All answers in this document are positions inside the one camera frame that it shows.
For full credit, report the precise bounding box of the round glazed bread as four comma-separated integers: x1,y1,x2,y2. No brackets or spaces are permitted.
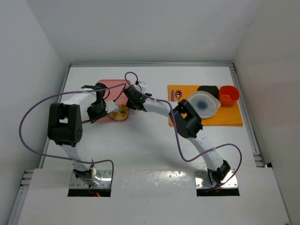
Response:
108,104,129,121

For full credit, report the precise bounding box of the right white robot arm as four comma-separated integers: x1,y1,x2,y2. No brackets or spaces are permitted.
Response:
123,85,231,185

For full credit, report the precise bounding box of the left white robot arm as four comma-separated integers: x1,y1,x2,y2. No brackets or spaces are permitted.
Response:
47,83,119,187

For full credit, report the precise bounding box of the pink tray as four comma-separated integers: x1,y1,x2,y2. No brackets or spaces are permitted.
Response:
96,79,132,121

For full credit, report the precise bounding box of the iridescent table knife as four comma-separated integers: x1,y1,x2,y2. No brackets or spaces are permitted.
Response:
171,90,175,102

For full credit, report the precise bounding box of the iridescent spoon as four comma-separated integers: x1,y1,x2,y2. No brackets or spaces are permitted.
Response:
175,90,182,102

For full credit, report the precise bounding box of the black coaster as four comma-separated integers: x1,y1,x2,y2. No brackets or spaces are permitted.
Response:
197,85,219,99

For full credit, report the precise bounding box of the orange cup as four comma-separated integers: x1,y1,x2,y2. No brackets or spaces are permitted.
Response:
218,85,240,106

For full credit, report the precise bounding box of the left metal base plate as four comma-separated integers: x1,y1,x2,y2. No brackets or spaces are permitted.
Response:
69,169,112,189

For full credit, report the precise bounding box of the metal base plate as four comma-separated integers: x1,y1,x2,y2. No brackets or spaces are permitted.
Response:
195,170,238,189
69,169,112,189

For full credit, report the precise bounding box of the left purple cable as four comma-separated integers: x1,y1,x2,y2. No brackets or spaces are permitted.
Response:
18,83,128,186

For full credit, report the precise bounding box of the purple cable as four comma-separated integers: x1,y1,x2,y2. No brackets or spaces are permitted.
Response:
124,71,243,189
18,83,128,186

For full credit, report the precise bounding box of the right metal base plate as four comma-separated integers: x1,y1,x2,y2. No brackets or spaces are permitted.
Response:
195,170,238,189

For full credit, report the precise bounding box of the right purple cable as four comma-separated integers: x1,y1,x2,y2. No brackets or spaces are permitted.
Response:
124,71,243,189

